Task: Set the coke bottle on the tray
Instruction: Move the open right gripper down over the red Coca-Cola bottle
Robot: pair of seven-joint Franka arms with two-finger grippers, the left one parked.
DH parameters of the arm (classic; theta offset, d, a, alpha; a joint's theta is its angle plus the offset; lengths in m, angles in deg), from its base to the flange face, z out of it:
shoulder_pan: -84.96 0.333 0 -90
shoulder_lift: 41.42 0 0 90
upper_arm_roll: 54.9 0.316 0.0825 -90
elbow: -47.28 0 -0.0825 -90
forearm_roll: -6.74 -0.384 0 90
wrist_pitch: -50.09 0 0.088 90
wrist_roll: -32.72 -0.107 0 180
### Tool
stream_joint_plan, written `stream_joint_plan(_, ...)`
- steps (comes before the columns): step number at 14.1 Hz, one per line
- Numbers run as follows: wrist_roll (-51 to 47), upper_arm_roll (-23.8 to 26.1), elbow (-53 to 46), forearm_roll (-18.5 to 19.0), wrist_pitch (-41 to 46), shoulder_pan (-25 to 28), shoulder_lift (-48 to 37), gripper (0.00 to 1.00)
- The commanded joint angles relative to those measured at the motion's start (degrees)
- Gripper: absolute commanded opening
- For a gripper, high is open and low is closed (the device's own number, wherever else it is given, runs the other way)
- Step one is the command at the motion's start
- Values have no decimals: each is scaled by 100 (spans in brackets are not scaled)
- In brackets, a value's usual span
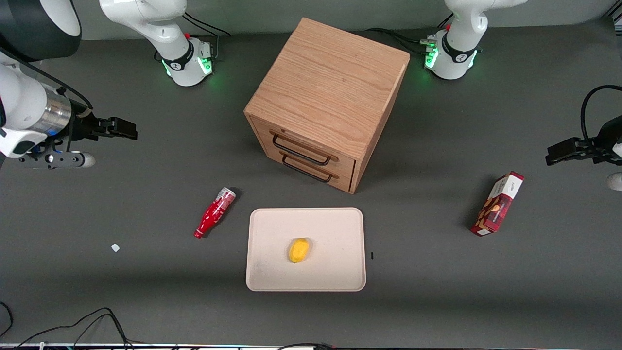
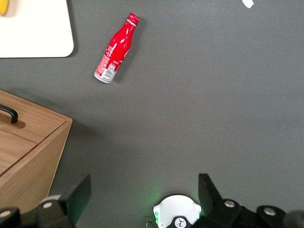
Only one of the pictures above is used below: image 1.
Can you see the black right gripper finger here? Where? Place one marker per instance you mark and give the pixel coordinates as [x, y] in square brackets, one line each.
[121, 134]
[121, 125]

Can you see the wooden drawer cabinet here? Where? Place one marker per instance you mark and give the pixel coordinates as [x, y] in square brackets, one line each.
[330, 82]

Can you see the red coke bottle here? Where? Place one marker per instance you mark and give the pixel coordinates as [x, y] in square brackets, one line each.
[214, 214]

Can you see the beige rectangular tray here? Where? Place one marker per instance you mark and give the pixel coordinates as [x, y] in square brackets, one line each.
[335, 243]

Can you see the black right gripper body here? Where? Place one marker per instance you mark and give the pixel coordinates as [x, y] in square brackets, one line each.
[83, 127]

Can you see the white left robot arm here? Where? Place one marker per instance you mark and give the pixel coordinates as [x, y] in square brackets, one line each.
[457, 48]

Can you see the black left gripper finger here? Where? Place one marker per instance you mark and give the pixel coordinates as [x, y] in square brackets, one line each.
[568, 157]
[568, 146]

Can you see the yellow lemon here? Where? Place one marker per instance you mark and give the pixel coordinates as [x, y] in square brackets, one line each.
[299, 250]

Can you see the wooden drawer front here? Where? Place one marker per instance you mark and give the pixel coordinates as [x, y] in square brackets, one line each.
[340, 181]
[311, 143]

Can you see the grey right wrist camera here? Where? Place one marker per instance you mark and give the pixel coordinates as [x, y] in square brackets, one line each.
[63, 160]

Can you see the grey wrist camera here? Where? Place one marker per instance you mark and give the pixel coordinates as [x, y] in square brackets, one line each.
[63, 160]
[616, 181]

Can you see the red cookie box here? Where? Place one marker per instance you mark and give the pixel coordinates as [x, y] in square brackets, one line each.
[496, 204]

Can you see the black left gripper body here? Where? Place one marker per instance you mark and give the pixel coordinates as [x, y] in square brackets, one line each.
[596, 146]

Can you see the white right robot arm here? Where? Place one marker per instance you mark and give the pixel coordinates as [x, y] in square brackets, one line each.
[19, 97]

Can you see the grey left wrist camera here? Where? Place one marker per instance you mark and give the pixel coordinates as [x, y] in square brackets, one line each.
[616, 181]

